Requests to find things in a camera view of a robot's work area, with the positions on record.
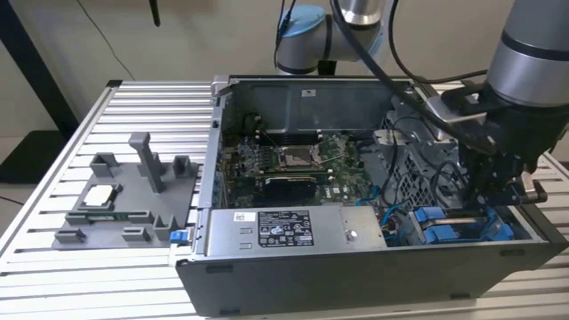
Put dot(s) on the hard disk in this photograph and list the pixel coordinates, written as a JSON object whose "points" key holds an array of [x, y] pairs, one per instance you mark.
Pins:
{"points": [[433, 216]]}

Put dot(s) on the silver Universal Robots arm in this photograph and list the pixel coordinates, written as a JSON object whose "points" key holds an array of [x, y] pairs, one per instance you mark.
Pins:
{"points": [[307, 50]]}

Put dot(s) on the grey metal disk bay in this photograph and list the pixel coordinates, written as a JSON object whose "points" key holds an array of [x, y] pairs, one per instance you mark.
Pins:
{"points": [[413, 186]]}

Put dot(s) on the green motherboard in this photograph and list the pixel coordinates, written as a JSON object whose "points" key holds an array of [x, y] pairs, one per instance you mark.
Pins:
{"points": [[343, 186]]}

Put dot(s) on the CPU socket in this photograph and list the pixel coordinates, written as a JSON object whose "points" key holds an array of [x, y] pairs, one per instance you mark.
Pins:
{"points": [[295, 156]]}

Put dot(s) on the white sticker on case panel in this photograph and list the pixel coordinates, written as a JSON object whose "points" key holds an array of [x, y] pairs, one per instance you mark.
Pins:
{"points": [[308, 92]]}

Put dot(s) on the black graphics card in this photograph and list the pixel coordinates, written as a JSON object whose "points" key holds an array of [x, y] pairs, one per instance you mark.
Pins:
{"points": [[289, 191]]}

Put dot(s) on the thin metal locking lever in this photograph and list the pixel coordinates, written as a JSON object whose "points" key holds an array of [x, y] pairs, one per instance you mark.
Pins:
{"points": [[271, 139]]}

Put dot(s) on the black power supply label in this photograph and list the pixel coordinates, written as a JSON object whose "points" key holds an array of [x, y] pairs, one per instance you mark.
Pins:
{"points": [[285, 228]]}

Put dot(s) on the black open PC case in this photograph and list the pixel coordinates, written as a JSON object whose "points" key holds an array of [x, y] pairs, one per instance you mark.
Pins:
{"points": [[311, 283]]}

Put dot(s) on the silver power supply unit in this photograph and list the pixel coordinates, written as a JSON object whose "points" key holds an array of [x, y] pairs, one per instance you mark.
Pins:
{"points": [[221, 230]]}

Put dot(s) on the blue case latch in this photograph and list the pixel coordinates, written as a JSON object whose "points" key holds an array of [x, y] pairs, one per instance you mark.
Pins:
{"points": [[177, 236]]}

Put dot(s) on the grey parts rack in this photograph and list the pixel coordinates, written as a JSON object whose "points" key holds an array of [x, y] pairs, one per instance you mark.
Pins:
{"points": [[133, 200]]}

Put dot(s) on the green RAM stick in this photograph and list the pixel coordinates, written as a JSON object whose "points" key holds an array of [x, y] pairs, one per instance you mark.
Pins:
{"points": [[111, 217]]}

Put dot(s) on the black antenna rod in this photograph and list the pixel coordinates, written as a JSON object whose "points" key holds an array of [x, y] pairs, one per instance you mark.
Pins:
{"points": [[153, 13]]}

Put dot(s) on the silver CPU chip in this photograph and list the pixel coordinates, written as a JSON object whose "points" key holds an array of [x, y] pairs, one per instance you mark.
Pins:
{"points": [[100, 195]]}

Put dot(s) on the black stand with base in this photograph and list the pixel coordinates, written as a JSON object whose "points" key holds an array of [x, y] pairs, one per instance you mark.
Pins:
{"points": [[27, 156]]}

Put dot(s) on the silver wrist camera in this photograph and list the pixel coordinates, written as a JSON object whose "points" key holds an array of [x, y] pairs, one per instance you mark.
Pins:
{"points": [[449, 111]]}

